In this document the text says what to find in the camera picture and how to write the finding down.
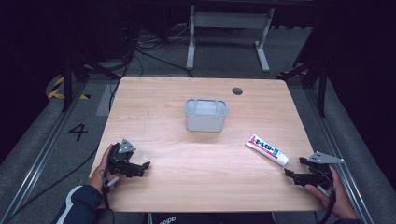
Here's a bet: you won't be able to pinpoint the left hand-held gripper cable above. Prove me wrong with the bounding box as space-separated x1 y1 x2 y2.
102 175 120 224

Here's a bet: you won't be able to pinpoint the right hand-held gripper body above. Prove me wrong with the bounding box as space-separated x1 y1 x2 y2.
305 150 346 191

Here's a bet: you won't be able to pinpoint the white toothpaste tube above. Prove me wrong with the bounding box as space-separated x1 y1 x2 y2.
245 133 290 167

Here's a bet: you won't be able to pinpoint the person's right hand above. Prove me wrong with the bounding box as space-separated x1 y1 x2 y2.
304 165 360 220

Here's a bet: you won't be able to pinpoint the long black floor cable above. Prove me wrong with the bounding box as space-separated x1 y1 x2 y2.
6 146 100 224

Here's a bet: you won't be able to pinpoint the grey metal table frame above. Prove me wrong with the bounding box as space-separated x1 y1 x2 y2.
185 4 276 74

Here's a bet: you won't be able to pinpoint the black tripod stand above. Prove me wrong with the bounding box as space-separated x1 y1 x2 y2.
277 55 329 119
60 49 121 114

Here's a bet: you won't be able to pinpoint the hand-held gripper cable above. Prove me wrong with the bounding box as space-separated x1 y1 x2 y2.
317 175 338 224
102 175 120 224

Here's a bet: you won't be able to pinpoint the white plastic organizer box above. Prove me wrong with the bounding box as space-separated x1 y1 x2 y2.
184 98 229 133

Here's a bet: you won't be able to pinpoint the person's dark clothing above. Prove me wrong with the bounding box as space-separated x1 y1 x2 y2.
146 212 276 224

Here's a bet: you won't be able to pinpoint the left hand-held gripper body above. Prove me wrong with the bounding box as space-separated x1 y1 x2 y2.
106 138 140 179

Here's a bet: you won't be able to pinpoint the person's left hand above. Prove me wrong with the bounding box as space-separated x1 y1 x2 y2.
88 143 125 194

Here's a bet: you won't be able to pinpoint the black floor cables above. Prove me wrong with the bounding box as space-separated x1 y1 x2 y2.
107 21 194 110

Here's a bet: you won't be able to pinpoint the right hand-held gripper cable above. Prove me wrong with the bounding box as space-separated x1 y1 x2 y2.
317 175 338 224

